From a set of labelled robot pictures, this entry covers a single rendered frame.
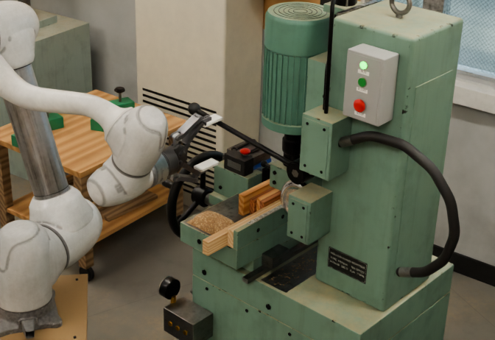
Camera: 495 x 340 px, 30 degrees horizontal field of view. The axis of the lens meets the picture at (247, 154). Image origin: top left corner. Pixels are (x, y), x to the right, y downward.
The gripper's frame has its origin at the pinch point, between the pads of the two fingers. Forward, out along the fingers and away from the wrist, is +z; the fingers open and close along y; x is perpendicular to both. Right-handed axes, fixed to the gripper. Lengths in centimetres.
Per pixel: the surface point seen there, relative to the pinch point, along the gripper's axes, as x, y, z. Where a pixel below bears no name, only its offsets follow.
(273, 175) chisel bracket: -13.3, -8.8, 10.5
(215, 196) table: 5.2, -24.0, 8.2
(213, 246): -18.7, -16.6, -17.9
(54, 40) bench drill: 193, -61, 93
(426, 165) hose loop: -64, 22, 0
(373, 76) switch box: -47, 38, -3
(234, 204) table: -5.2, -19.9, 4.8
